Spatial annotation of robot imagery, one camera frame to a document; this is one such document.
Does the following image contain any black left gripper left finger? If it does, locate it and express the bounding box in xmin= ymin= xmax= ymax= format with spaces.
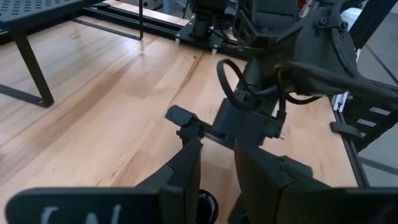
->
xmin=5 ymin=139 xmax=203 ymax=224

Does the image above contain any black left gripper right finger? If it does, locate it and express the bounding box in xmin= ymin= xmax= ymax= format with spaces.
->
xmin=228 ymin=141 xmax=398 ymax=224

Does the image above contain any black perforated metal shelf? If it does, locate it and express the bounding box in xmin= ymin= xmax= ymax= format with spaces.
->
xmin=0 ymin=0 xmax=144 ymax=109

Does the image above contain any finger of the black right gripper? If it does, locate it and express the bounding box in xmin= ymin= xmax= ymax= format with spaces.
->
xmin=164 ymin=105 xmax=205 ymax=146

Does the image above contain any black teardrop mini plate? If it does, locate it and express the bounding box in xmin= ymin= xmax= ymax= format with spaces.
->
xmin=198 ymin=189 xmax=219 ymax=224

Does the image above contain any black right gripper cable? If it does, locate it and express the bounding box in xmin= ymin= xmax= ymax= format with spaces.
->
xmin=216 ymin=58 xmax=321 ymax=110

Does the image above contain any silver aluminium extrusion piece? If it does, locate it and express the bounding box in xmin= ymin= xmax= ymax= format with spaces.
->
xmin=331 ymin=91 xmax=349 ymax=113

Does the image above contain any black frame foot bracket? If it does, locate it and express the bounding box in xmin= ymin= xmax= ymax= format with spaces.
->
xmin=329 ymin=121 xmax=364 ymax=139

